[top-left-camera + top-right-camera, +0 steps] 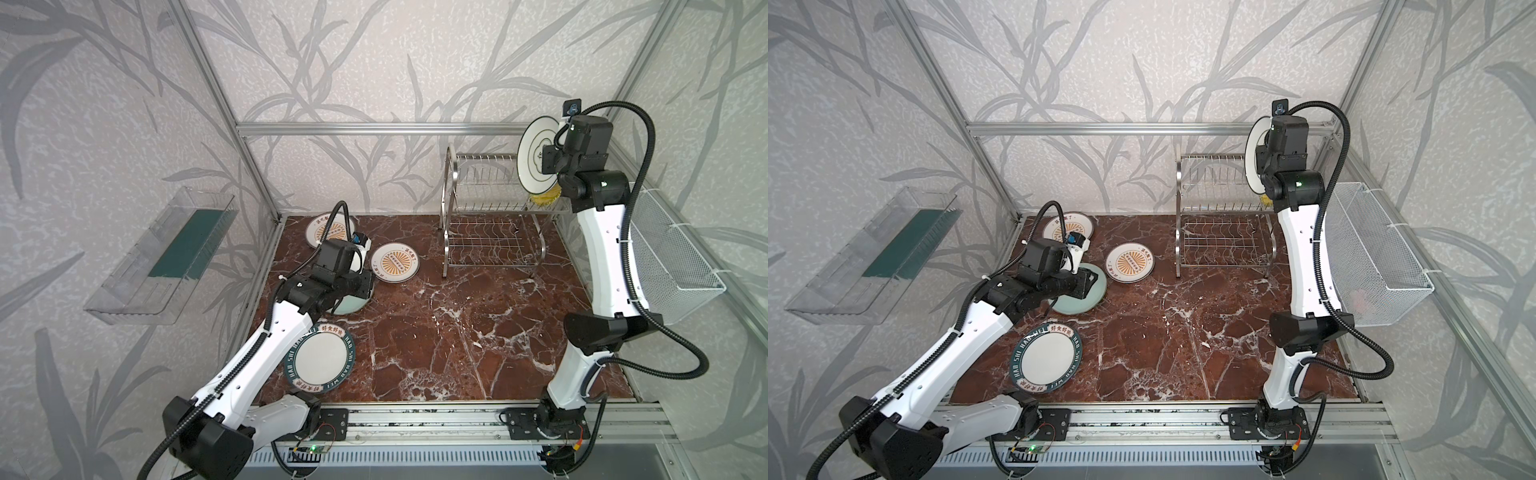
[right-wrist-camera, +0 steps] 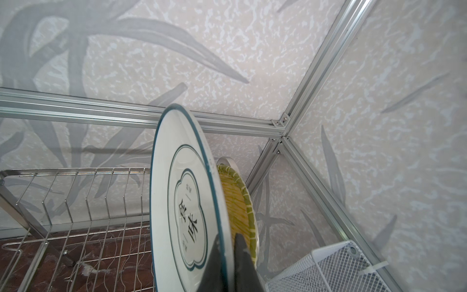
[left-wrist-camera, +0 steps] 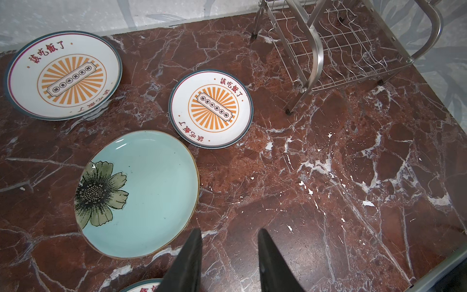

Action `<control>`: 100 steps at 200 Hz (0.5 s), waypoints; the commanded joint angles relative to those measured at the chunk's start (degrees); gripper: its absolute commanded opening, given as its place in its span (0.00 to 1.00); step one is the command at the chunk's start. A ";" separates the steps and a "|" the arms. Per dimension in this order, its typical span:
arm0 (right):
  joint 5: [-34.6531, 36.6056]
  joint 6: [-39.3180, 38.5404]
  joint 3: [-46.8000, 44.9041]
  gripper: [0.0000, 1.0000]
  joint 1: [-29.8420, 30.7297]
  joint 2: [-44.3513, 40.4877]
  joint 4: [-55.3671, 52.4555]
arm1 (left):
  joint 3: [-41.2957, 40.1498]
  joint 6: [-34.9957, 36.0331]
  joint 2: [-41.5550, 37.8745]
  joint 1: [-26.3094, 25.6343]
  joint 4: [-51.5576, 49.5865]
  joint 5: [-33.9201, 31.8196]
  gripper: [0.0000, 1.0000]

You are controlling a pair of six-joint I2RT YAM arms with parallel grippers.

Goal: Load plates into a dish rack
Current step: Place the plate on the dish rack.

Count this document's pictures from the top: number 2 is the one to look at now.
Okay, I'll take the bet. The aluminium frame rail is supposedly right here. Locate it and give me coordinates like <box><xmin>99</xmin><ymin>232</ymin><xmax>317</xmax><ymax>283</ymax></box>
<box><xmin>1</xmin><ymin>1</ymin><xmax>402</xmax><ymax>292</ymax></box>

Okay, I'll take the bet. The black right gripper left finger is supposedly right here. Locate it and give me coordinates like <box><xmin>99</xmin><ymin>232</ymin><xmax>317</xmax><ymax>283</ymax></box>
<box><xmin>197</xmin><ymin>235</ymin><xmax>227</xmax><ymax>292</ymax></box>

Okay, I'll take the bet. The white wire mesh basket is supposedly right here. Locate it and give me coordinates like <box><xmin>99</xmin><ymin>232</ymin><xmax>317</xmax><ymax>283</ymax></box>
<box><xmin>266</xmin><ymin>240</ymin><xmax>390</xmax><ymax>292</ymax></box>

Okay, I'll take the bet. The stainless steel dish rack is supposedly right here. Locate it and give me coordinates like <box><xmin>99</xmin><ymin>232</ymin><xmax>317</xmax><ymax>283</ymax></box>
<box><xmin>1</xmin><ymin>167</ymin><xmax>163</xmax><ymax>292</ymax></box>

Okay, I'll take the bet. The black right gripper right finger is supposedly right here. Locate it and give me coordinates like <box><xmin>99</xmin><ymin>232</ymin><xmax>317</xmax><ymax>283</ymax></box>
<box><xmin>234</xmin><ymin>233</ymin><xmax>264</xmax><ymax>292</ymax></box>

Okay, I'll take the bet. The white plate green rim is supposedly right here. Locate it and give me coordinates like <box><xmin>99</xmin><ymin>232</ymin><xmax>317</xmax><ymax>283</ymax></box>
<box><xmin>149</xmin><ymin>103</ymin><xmax>235</xmax><ymax>292</ymax></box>

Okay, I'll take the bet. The yellow woven bamboo plate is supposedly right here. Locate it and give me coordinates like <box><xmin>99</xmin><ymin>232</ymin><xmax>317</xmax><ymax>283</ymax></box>
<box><xmin>217</xmin><ymin>164</ymin><xmax>259</xmax><ymax>267</ymax></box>

